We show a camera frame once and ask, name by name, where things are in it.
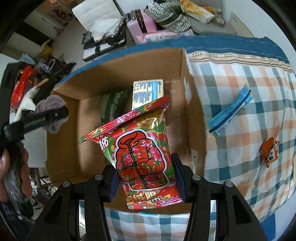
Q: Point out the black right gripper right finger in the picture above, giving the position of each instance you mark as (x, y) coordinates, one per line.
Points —
(235, 219)

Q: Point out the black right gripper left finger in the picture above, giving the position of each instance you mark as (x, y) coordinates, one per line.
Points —
(76, 211)

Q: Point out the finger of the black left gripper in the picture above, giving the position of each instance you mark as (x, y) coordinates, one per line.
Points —
(16, 130)

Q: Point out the orange snack bag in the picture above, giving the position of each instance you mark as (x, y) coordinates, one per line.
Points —
(269, 152)

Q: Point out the dark green wipes pack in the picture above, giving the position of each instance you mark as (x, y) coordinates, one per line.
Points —
(113, 104)

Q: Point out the blue yellow-tipped snack packet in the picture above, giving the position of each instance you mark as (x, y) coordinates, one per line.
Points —
(219, 122)

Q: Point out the red floral snack bag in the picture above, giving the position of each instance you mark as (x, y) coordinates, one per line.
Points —
(136, 144)

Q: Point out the person's left hand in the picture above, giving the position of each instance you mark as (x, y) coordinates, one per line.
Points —
(15, 177)

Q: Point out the white toy goose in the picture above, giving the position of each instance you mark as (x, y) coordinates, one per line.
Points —
(27, 101)

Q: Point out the red bag on floor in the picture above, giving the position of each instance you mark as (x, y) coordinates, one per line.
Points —
(21, 85)

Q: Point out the checkered blue orange blanket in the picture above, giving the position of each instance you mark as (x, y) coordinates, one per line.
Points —
(221, 66)

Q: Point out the white folding chair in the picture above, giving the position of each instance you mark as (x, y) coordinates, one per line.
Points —
(105, 27)

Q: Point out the pink children's sofa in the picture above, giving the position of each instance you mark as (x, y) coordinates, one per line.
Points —
(143, 29)

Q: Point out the black white patterned bag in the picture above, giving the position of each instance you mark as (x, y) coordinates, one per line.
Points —
(169, 15)

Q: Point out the white yellow snack bag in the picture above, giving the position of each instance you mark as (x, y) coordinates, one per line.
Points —
(197, 12)

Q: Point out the tape roll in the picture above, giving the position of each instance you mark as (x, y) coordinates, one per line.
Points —
(218, 21)

